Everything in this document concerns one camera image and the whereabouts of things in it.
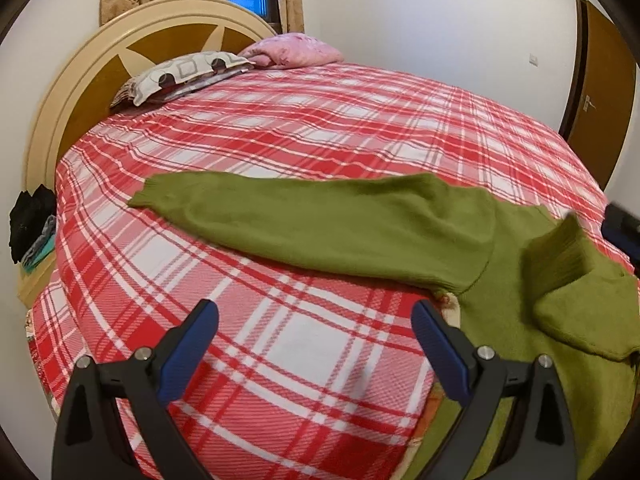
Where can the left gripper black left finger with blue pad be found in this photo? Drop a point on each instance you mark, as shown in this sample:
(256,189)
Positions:
(91,441)

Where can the pink pillow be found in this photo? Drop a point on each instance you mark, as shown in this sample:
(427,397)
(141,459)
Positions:
(291,50)

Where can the grey patterned pillow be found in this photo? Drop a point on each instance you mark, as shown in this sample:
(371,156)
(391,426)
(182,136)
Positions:
(176,77)

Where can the red white plaid bedspread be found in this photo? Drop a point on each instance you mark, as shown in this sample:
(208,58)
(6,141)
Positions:
(309,376)

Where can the cream nightstand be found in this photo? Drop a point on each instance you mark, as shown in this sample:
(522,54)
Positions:
(30,285)

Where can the brown wooden door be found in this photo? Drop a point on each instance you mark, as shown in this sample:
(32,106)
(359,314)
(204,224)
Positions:
(598,109)

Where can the dark clothes pile on nightstand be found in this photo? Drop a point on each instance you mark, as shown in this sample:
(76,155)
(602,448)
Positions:
(32,228)

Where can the white wall switch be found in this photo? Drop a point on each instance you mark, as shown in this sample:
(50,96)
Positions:
(534,59)

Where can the cream wooden headboard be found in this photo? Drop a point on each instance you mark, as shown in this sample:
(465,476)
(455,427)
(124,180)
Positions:
(81,95)

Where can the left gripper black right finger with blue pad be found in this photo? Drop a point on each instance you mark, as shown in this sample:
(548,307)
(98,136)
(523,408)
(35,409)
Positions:
(537,441)

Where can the green knitted sweater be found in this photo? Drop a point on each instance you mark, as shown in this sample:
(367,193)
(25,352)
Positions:
(525,282)

